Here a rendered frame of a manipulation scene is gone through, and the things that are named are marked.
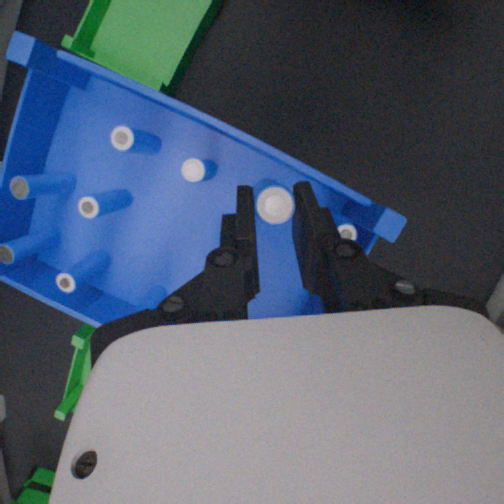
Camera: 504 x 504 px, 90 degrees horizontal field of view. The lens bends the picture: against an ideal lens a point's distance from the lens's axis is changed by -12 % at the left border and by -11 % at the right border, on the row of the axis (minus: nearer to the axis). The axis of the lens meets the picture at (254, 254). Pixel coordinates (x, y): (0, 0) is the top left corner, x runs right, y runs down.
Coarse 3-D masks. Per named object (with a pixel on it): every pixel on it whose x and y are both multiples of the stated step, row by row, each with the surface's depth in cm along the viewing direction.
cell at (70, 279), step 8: (88, 256) 26; (96, 256) 26; (104, 256) 27; (80, 264) 23; (88, 264) 24; (96, 264) 25; (104, 264) 26; (64, 272) 21; (72, 272) 22; (80, 272) 23; (88, 272) 24; (96, 272) 25; (56, 280) 22; (64, 280) 21; (72, 280) 22; (80, 280) 22; (64, 288) 22; (72, 288) 22
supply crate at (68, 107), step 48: (48, 48) 17; (48, 96) 21; (96, 96) 23; (144, 96) 22; (48, 144) 24; (96, 144) 24; (192, 144) 25; (240, 144) 25; (0, 192) 21; (96, 192) 26; (144, 192) 26; (192, 192) 26; (336, 192) 25; (0, 240) 23; (96, 240) 27; (144, 240) 27; (192, 240) 27; (288, 240) 27; (48, 288) 25; (96, 288) 28; (144, 288) 29; (288, 288) 29
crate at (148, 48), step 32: (96, 0) 43; (128, 0) 46; (160, 0) 46; (192, 0) 47; (96, 32) 48; (128, 32) 48; (160, 32) 48; (192, 32) 44; (128, 64) 50; (160, 64) 50
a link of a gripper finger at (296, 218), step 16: (304, 192) 11; (304, 208) 11; (320, 208) 11; (304, 224) 10; (320, 224) 10; (304, 240) 11; (320, 240) 10; (304, 256) 11; (320, 256) 10; (304, 272) 11; (320, 272) 10; (384, 272) 9; (304, 288) 11; (320, 288) 10; (384, 288) 8; (400, 288) 8; (416, 288) 8; (336, 304) 10; (400, 304) 8; (416, 304) 8
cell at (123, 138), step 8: (120, 128) 18; (128, 128) 18; (112, 136) 19; (120, 136) 18; (128, 136) 19; (136, 136) 19; (144, 136) 21; (152, 136) 23; (112, 144) 19; (120, 144) 19; (128, 144) 19; (136, 144) 19; (144, 144) 21; (152, 144) 22; (160, 144) 24; (128, 152) 20; (136, 152) 21; (144, 152) 22; (152, 152) 23
